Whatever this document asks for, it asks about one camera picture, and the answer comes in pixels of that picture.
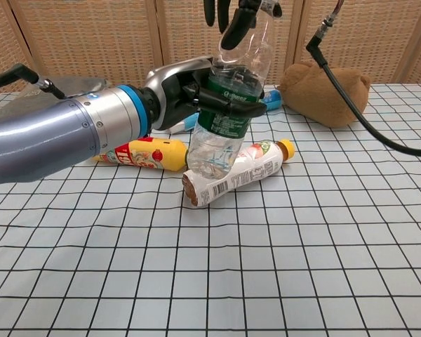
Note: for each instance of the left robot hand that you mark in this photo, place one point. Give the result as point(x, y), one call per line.
point(175, 94)

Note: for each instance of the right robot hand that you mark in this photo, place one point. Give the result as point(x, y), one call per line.
point(236, 21)

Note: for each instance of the clear green-label water bottle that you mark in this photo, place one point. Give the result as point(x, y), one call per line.
point(231, 105)

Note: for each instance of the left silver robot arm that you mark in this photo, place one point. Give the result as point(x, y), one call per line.
point(56, 133)

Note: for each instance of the yellow red-label squeeze bottle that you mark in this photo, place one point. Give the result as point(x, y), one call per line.
point(151, 154)

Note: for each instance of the white-label brown drink bottle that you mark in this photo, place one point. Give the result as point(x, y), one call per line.
point(252, 168)

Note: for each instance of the blue-label plastic wrap roll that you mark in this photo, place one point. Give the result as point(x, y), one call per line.
point(272, 99)

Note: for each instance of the grey plastic zip bag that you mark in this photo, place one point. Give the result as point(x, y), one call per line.
point(80, 84)

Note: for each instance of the woven rattan folding screen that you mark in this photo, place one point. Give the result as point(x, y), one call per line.
point(91, 38)

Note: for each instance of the brown plush toy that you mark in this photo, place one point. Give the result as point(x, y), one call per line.
point(322, 94)

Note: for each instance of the blue grid tablecloth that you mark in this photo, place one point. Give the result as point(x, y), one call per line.
point(210, 252)

